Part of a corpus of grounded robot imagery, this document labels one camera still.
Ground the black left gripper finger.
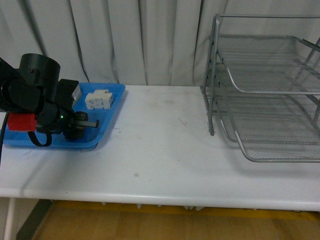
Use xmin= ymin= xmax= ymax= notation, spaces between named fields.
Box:
xmin=73 ymin=120 xmax=100 ymax=128

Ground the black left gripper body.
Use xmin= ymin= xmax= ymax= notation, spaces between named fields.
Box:
xmin=36 ymin=79 xmax=88 ymax=135

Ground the mesh rack tray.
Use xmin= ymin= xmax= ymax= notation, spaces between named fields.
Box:
xmin=217 ymin=34 xmax=320 ymax=95
xmin=217 ymin=89 xmax=320 ymax=124
xmin=218 ymin=112 xmax=320 ymax=163

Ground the red emergency stop button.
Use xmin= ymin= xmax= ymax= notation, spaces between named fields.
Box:
xmin=63 ymin=125 xmax=85 ymax=141

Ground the blue plastic tray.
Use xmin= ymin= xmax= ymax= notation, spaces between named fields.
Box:
xmin=3 ymin=82 xmax=126 ymax=150

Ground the white circuit breaker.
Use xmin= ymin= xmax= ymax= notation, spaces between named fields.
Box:
xmin=85 ymin=89 xmax=114 ymax=110

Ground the white curtain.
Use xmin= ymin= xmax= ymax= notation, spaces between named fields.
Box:
xmin=0 ymin=0 xmax=320 ymax=86

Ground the white table leg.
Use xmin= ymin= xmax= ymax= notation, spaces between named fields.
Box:
xmin=3 ymin=197 xmax=17 ymax=240

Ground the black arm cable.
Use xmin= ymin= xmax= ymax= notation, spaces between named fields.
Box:
xmin=0 ymin=112 xmax=53 ymax=166

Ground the green knife switch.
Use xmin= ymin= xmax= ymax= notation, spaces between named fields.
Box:
xmin=71 ymin=83 xmax=82 ymax=103

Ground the silver mesh rack frame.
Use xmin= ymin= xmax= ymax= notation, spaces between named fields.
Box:
xmin=201 ymin=13 xmax=320 ymax=135

